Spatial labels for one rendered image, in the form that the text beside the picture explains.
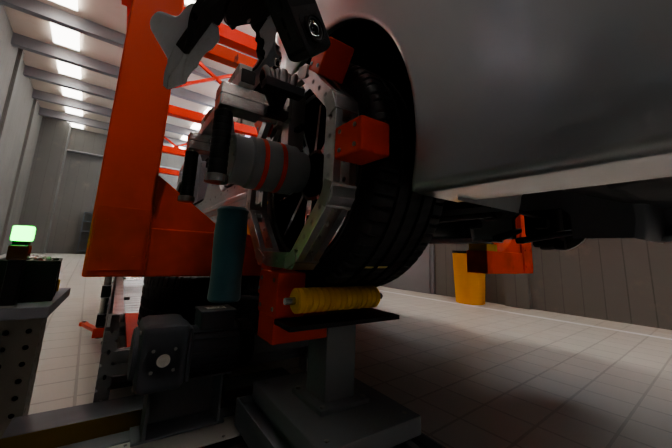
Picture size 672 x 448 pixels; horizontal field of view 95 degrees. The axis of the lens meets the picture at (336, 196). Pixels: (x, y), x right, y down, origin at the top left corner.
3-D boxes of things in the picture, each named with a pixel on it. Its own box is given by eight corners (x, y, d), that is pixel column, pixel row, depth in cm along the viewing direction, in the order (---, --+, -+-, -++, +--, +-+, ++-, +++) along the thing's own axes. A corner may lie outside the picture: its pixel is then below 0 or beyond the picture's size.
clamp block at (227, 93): (264, 115, 65) (266, 92, 65) (219, 102, 60) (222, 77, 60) (255, 123, 69) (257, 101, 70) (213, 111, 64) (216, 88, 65)
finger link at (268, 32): (252, 22, 44) (239, -28, 35) (281, 52, 45) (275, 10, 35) (236, 35, 44) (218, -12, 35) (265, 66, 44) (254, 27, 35)
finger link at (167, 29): (138, 57, 34) (190, -10, 32) (175, 96, 34) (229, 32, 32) (114, 48, 31) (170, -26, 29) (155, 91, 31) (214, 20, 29)
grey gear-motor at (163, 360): (275, 422, 99) (283, 308, 105) (116, 469, 75) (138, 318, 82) (255, 399, 113) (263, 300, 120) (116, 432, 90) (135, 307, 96)
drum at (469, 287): (464, 299, 466) (462, 251, 479) (494, 304, 431) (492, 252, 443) (446, 301, 438) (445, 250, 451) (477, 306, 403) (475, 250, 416)
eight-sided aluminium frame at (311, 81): (354, 276, 63) (361, 40, 73) (327, 276, 60) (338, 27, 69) (258, 262, 107) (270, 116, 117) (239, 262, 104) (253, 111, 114)
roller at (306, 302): (387, 308, 83) (388, 286, 84) (289, 317, 67) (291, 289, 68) (373, 304, 88) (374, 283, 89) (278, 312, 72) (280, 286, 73)
